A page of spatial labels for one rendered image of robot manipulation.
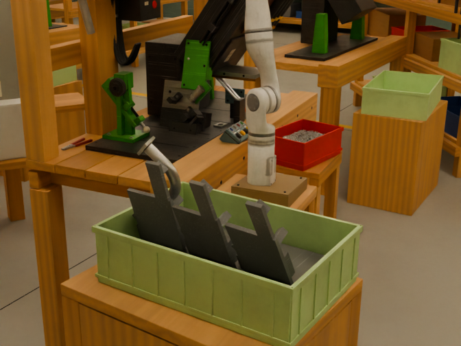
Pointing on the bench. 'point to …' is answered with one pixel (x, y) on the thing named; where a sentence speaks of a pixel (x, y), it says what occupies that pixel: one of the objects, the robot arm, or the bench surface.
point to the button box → (234, 134)
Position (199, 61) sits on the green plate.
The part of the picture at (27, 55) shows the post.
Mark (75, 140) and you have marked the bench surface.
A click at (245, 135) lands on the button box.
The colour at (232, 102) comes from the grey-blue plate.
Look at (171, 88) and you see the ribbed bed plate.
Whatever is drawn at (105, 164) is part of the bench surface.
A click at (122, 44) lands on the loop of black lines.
